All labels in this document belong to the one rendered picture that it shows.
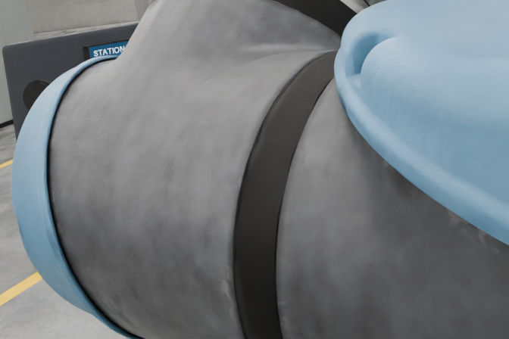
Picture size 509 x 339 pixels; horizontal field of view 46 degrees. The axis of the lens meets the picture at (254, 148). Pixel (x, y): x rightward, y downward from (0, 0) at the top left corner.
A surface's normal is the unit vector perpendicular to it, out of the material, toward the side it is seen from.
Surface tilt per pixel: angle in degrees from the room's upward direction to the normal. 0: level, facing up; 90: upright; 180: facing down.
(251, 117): 33
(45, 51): 75
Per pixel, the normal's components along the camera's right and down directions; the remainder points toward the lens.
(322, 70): -0.31, -0.83
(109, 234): -0.63, 0.07
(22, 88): -0.15, 0.07
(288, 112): -0.47, -0.59
